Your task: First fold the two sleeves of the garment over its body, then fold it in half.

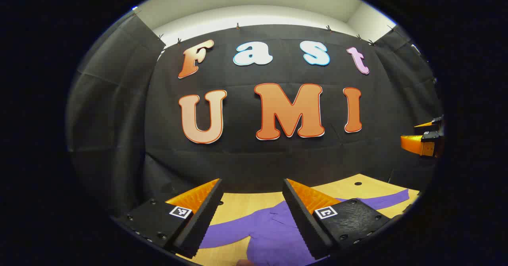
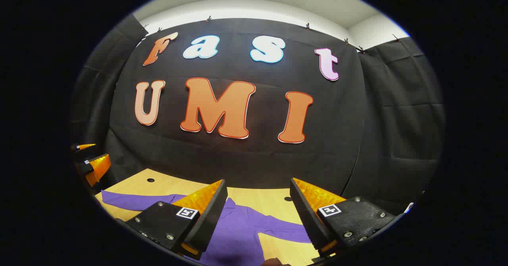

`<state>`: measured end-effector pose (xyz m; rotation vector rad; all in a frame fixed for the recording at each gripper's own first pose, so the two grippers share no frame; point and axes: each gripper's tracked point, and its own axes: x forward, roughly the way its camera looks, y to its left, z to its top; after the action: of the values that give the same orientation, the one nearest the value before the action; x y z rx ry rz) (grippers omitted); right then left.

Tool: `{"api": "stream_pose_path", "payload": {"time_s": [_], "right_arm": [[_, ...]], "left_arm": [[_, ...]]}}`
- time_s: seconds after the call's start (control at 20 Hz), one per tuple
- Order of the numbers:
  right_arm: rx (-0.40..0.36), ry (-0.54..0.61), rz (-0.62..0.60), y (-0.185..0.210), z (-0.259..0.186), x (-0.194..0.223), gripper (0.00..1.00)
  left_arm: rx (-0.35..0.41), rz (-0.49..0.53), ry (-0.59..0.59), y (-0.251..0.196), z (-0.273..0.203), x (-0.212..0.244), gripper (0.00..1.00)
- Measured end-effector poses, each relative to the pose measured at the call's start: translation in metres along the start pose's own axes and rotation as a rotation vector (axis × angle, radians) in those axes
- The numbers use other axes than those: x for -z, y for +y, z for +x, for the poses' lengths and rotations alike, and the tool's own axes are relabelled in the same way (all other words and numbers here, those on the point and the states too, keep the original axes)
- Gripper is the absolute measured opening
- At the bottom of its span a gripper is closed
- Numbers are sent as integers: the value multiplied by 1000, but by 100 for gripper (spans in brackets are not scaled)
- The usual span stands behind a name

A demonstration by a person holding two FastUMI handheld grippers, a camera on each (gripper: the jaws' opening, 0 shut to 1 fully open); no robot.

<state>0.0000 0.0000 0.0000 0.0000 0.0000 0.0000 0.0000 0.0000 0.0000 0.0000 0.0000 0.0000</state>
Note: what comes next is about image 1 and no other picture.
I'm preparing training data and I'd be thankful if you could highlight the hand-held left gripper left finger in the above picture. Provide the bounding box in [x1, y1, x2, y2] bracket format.
[117, 178, 223, 259]

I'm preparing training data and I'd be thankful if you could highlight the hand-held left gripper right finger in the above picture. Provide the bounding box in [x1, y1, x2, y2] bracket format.
[282, 178, 397, 260]

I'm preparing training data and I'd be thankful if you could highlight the purple shirt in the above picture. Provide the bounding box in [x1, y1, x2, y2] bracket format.
[198, 189, 410, 266]

